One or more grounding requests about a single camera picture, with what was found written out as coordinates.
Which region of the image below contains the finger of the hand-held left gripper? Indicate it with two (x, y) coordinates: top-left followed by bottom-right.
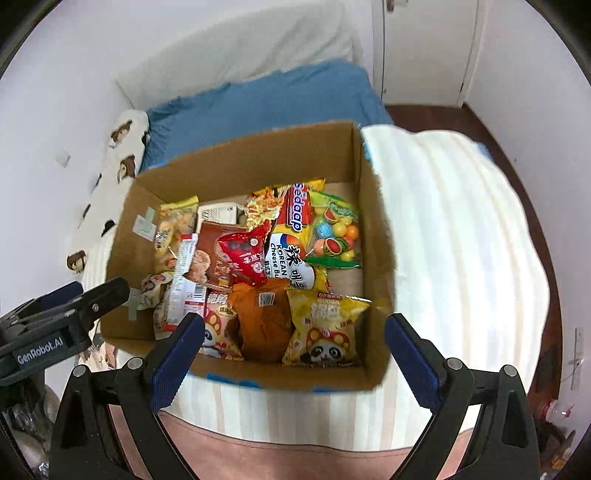
(65, 277), (131, 334)
(0, 281), (85, 325)

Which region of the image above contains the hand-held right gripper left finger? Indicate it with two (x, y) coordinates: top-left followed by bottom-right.
(48, 311), (206, 480)

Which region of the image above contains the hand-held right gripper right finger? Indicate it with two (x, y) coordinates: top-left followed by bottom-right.
(384, 313), (541, 480)

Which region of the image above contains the orange snack packet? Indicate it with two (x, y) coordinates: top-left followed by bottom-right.
(228, 282), (296, 363)

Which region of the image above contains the brown cardboard box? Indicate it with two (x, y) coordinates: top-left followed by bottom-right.
(99, 120), (398, 393)

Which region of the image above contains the red panda snack packet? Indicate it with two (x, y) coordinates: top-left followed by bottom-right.
(199, 291), (245, 361)

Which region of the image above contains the white cartoon snack packet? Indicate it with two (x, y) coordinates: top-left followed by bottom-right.
(141, 270), (176, 340)

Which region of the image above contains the white red snack packet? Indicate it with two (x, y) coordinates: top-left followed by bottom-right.
(164, 233), (208, 330)

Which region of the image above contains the yellow panda snack packet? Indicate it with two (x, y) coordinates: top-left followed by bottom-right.
(281, 288), (372, 368)

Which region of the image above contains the pale yellow snack packet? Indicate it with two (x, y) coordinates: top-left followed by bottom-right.
(154, 196), (200, 273)

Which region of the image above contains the brown snack packet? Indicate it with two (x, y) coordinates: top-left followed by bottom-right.
(194, 220), (250, 289)

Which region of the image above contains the red chocolate ball packet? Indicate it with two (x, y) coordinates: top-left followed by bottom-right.
(217, 220), (273, 287)

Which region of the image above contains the pink cloth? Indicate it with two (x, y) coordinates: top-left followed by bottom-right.
(108, 408), (476, 480)

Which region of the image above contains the white bear printed sheet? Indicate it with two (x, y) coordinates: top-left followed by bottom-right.
(67, 108), (151, 278)

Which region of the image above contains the cream chocolate wafer packet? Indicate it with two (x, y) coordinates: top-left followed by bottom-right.
(198, 203), (250, 227)

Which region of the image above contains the fruit candy bag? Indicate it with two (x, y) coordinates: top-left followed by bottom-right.
(305, 189), (363, 271)

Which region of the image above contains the red yellow instant noodle packet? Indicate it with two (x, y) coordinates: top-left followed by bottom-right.
(245, 179), (331, 296)

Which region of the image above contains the blue pillow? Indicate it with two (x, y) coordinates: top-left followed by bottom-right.
(139, 62), (395, 174)

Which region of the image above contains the white pillow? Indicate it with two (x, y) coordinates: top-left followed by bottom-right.
(115, 0), (365, 112)

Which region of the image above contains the white door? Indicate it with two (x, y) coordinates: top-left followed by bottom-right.
(372, 0), (488, 109)

